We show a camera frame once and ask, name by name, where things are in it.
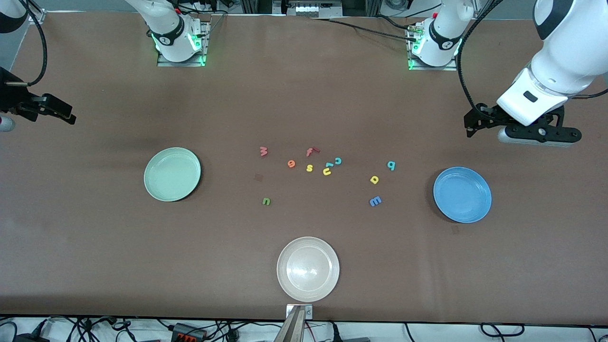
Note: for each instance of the brown table cover sheet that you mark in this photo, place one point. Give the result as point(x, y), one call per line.
point(95, 261)

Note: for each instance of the black power adapter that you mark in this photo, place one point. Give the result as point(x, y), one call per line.
point(28, 338)

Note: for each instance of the red foam letter f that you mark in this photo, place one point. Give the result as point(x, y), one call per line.
point(310, 152)

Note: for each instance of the dark equipment rack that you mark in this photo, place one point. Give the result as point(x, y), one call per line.
point(356, 5)

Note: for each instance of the aluminium corner profile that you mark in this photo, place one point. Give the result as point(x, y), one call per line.
point(37, 15)

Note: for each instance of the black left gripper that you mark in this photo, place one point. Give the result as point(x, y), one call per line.
point(488, 118)

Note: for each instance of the red foam letter w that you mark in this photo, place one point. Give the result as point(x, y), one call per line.
point(263, 151)

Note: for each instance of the silver electronics box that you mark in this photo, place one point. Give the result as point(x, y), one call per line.
point(313, 9)

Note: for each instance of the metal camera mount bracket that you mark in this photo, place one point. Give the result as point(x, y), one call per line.
point(308, 312)

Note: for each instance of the blue foam letter m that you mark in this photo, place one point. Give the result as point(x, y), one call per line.
point(375, 201)

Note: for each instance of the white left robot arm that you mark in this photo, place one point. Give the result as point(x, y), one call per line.
point(565, 61)

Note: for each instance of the aluminium profile strut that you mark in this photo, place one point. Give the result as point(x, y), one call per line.
point(484, 8)

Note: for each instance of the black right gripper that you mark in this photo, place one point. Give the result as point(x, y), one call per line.
point(13, 97)

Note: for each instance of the blue plate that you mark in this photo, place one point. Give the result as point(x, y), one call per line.
point(462, 194)

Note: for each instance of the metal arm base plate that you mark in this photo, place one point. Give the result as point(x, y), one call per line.
point(432, 68)
point(180, 63)

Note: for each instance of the black red power strip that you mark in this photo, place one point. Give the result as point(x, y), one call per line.
point(187, 332)

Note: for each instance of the aluminium camera pole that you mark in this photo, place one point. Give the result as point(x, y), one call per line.
point(292, 330)

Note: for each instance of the green plate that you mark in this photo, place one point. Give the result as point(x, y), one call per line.
point(172, 174)

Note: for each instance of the white plate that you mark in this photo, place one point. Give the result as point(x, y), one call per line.
point(308, 269)

